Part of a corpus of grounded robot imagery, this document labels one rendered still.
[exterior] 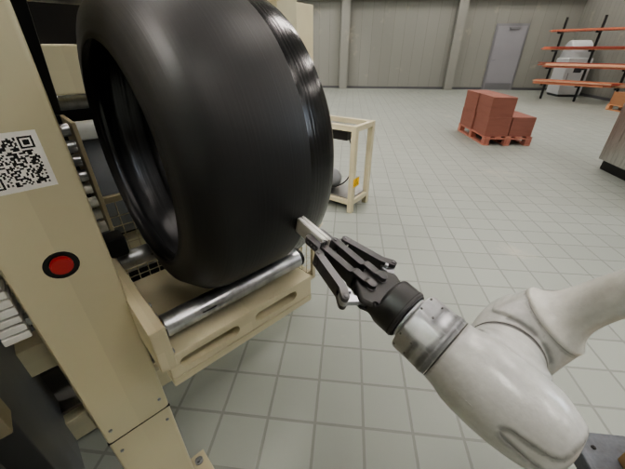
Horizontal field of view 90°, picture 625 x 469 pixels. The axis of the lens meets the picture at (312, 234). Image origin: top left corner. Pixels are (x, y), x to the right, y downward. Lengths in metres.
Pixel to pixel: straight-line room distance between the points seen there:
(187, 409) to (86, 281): 1.10
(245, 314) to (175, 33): 0.50
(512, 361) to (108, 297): 0.62
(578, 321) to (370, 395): 1.19
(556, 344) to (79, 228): 0.70
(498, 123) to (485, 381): 5.73
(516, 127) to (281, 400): 5.53
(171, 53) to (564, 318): 0.60
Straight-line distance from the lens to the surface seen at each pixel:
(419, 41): 14.50
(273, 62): 0.51
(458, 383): 0.43
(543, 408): 0.44
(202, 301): 0.67
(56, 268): 0.62
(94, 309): 0.67
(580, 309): 0.54
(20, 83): 0.55
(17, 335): 0.69
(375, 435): 1.53
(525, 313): 0.54
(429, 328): 0.43
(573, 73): 14.13
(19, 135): 0.56
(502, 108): 6.02
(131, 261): 0.88
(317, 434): 1.51
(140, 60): 0.49
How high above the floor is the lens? 1.35
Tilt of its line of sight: 30 degrees down
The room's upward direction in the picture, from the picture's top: straight up
